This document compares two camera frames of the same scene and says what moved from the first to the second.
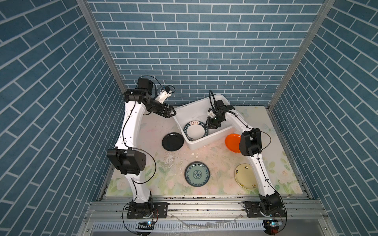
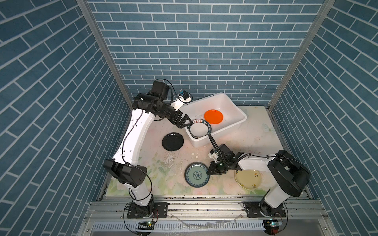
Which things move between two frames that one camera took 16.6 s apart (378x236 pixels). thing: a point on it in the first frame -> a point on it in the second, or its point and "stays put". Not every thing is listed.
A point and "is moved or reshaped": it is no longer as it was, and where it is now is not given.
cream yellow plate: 246,176 stays put
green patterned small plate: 197,174 stays put
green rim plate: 195,130 is moved or reshaped
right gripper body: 213,123 -> 219,167
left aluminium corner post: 85,5 stays put
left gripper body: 158,108 -> 173,116
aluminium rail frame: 208,216 stays put
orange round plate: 232,142 is moved or reshaped
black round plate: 173,141 stays put
